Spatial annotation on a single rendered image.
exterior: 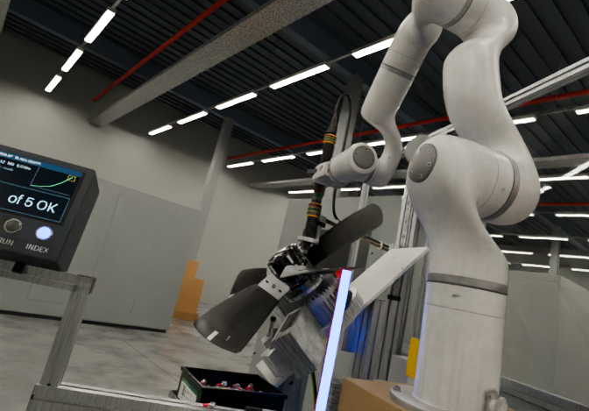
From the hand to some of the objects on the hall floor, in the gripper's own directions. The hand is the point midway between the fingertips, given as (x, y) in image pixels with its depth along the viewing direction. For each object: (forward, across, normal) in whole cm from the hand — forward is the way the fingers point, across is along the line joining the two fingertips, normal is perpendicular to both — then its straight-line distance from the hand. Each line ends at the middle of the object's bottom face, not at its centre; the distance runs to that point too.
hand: (321, 180), depth 135 cm
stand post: (+14, -33, +148) cm, 152 cm away
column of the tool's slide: (+41, -59, +148) cm, 164 cm away
